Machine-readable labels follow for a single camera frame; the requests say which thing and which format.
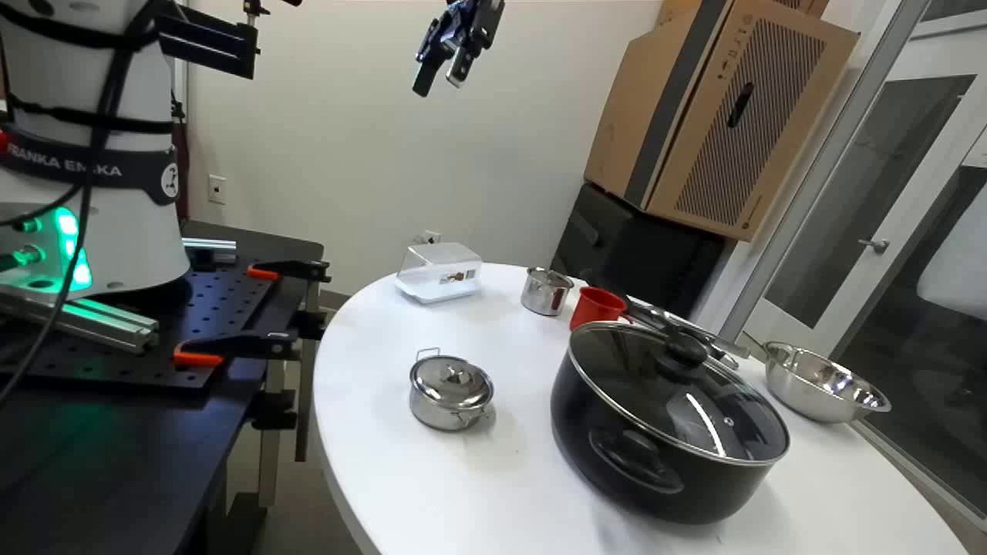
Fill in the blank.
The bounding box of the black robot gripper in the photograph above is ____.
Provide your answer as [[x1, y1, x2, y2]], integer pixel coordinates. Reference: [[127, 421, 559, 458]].
[[413, 0, 506, 97]]

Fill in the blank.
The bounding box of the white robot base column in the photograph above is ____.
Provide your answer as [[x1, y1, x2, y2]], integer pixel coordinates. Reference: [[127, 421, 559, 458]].
[[0, 0, 189, 296]]

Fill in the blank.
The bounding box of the small lidded silver pot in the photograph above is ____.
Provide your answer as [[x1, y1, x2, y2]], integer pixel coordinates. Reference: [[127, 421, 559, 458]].
[[407, 348, 494, 433]]

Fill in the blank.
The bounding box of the glass pot lid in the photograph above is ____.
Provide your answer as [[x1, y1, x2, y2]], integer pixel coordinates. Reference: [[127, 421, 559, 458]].
[[566, 322, 790, 470]]

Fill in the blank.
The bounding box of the large black pot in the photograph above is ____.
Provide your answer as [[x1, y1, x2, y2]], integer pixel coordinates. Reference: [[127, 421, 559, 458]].
[[548, 359, 786, 526]]

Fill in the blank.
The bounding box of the clear plastic container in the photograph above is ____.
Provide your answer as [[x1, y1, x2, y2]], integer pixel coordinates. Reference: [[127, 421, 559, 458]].
[[396, 242, 482, 307]]

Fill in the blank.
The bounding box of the black storage case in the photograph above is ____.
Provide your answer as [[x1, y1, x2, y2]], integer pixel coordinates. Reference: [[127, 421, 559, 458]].
[[551, 185, 727, 317]]

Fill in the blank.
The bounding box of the cardboard box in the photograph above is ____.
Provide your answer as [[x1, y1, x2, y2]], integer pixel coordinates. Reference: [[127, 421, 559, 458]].
[[583, 0, 858, 242]]

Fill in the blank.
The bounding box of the red cup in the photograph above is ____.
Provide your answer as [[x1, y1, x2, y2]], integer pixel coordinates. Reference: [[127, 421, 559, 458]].
[[572, 288, 625, 326]]

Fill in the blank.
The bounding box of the white round table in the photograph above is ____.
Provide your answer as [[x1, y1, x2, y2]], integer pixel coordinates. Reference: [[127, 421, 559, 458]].
[[311, 258, 971, 555]]

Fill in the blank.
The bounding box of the silver metal bowl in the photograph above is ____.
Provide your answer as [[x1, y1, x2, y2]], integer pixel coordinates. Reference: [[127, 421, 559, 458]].
[[763, 339, 891, 427]]

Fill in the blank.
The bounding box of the black perforated work table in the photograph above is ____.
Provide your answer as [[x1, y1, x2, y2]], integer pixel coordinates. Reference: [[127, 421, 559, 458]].
[[0, 230, 325, 555]]

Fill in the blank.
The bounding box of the black mounted camera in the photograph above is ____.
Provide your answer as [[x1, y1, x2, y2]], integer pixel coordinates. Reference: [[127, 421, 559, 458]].
[[154, 4, 255, 76]]

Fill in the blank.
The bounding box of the orange handled clamp rear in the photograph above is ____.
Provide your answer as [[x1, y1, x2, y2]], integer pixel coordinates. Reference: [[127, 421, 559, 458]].
[[247, 258, 329, 284]]

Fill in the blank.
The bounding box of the orange handled clamp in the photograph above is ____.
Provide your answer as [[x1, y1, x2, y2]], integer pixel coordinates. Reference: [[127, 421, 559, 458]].
[[247, 258, 329, 284], [172, 329, 299, 371]]

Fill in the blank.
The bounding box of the orange handled clamp front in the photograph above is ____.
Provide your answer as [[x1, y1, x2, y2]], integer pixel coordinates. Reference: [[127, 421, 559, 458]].
[[172, 329, 299, 371]]

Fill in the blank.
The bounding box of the aluminium rail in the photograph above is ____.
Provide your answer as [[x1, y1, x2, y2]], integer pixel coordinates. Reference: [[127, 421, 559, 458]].
[[0, 290, 161, 355]]

